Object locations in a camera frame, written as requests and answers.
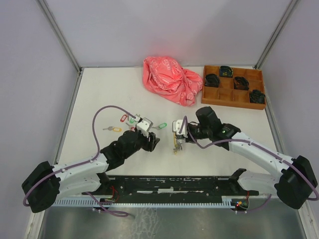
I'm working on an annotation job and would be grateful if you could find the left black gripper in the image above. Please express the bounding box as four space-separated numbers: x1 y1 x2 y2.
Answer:
124 123 160 159

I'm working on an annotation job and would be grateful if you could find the keyring with yellow blue tags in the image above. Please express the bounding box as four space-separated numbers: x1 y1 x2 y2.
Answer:
173 132 184 155

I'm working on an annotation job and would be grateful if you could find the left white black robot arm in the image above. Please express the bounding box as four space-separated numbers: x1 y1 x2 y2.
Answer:
21 131 160 213

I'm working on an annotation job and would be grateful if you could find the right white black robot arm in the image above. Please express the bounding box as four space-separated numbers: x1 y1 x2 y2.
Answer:
172 107 319 209

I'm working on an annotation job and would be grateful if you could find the red tag key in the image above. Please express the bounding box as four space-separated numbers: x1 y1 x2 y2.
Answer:
120 114 129 122

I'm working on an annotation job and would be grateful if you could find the yellow tag key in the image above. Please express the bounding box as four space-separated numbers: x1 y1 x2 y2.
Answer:
103 126 122 132

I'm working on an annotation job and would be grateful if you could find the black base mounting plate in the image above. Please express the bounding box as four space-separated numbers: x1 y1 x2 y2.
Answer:
91 169 259 200

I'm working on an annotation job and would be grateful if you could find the dark roll left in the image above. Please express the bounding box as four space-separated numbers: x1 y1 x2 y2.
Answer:
205 73 220 88

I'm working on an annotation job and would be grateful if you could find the dark roll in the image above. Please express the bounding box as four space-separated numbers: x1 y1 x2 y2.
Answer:
233 76 249 91
205 73 220 88
249 89 266 104
219 65 233 78

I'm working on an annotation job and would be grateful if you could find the pink crumpled cloth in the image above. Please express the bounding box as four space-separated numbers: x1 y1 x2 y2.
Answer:
142 56 203 107

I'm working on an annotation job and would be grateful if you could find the wooden compartment tray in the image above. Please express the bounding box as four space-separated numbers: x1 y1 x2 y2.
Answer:
201 65 267 110

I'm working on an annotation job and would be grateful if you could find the dark roll centre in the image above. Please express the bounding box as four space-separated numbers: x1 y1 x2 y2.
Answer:
233 76 249 91

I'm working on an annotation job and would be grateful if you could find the dark roll top middle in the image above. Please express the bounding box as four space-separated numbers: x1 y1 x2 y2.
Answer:
219 65 233 78

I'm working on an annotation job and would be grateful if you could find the dark roll right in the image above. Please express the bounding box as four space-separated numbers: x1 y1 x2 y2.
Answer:
249 89 266 104

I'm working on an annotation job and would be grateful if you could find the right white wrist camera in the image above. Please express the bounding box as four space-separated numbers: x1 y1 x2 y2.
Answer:
172 119 187 137

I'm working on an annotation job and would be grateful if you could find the white slotted cable duct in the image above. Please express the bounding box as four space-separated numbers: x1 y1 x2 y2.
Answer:
53 194 246 208

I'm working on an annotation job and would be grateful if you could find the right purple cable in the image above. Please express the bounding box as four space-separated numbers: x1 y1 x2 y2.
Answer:
183 116 319 214

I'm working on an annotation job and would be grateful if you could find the purple cable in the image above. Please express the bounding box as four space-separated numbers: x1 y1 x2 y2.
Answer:
22 106 140 218
183 116 319 214

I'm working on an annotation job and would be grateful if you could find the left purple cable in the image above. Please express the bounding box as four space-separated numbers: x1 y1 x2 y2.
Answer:
22 106 140 218

